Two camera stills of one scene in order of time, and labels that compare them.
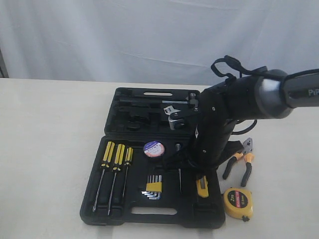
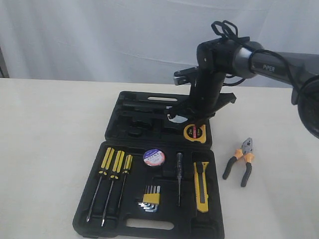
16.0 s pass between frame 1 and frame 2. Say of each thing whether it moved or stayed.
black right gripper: moved
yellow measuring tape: moved
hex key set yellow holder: moved
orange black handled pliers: stayed
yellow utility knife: moved
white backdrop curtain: stayed
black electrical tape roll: moved
